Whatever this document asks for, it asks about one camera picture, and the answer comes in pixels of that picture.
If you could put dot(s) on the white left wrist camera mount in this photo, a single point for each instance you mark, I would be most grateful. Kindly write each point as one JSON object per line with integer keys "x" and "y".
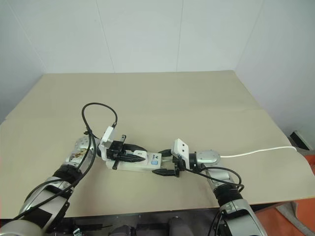
{"x": 108, "y": 135}

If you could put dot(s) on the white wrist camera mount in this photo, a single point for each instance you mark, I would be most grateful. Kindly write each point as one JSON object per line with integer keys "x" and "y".
{"x": 180, "y": 147}
{"x": 108, "y": 135}

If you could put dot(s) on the grey floor mat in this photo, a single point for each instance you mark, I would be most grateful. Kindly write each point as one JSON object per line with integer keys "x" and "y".
{"x": 286, "y": 211}

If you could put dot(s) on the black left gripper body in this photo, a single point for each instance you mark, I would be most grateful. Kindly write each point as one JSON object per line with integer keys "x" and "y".
{"x": 115, "y": 149}

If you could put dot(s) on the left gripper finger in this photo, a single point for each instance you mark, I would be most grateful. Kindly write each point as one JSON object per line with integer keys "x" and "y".
{"x": 130, "y": 159}
{"x": 131, "y": 147}

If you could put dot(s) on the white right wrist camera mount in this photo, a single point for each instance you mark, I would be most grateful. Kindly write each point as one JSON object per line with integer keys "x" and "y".
{"x": 180, "y": 147}

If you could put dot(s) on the white power strip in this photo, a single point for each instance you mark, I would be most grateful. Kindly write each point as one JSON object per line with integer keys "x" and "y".
{"x": 137, "y": 166}

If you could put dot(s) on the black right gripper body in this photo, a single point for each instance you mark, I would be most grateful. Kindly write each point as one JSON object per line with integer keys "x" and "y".
{"x": 179, "y": 166}

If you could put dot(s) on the small metal clip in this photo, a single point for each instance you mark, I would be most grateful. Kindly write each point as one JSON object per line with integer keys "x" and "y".
{"x": 77, "y": 231}

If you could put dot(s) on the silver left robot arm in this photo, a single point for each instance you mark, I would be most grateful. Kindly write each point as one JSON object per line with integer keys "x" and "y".
{"x": 32, "y": 201}

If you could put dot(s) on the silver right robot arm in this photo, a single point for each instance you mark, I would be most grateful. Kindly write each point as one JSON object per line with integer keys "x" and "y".
{"x": 237, "y": 206}

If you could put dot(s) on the white charger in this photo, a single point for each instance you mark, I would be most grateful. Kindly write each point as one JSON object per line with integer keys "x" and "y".
{"x": 140, "y": 154}

